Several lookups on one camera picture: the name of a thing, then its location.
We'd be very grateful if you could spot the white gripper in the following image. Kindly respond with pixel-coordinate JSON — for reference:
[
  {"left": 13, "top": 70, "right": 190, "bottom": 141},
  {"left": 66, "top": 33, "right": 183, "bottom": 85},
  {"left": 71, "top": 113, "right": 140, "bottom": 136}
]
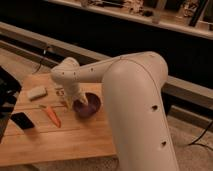
[{"left": 63, "top": 83, "right": 88, "bottom": 109}]

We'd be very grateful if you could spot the purple ceramic bowl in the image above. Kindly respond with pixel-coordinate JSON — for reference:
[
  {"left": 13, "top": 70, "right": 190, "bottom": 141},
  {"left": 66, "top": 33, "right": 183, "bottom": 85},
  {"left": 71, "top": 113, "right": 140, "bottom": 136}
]
[{"left": 72, "top": 93, "right": 101, "bottom": 118}]

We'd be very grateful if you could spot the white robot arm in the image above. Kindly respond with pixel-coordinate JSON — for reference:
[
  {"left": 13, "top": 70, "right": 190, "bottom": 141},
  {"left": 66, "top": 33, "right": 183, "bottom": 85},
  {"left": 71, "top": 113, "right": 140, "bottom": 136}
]
[{"left": 51, "top": 51, "right": 179, "bottom": 171}]

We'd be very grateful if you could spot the orange carrot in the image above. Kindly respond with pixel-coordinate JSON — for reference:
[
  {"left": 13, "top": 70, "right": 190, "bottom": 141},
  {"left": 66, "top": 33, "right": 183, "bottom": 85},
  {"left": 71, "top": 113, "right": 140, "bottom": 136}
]
[{"left": 40, "top": 105, "right": 61, "bottom": 128}]

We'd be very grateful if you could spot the wooden table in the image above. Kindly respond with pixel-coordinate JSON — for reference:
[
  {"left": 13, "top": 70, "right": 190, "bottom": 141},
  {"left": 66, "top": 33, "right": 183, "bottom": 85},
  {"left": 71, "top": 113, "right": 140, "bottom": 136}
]
[{"left": 0, "top": 74, "right": 115, "bottom": 166}]

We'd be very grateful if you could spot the black smartphone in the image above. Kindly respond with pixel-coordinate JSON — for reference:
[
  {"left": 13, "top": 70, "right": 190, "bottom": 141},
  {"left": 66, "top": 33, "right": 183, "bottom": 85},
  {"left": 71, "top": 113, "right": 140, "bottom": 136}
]
[{"left": 11, "top": 112, "right": 34, "bottom": 129}]

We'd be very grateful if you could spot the wooden shelf with clutter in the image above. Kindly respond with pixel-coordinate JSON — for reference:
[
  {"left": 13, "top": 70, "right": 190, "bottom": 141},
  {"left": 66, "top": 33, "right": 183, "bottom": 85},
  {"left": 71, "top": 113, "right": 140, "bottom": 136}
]
[{"left": 47, "top": 0, "right": 213, "bottom": 40}]

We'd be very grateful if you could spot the black floor cable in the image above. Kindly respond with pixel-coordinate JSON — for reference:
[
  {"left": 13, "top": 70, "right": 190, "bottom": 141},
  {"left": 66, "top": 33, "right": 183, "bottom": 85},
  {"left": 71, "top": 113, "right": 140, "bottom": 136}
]
[{"left": 187, "top": 119, "right": 213, "bottom": 147}]

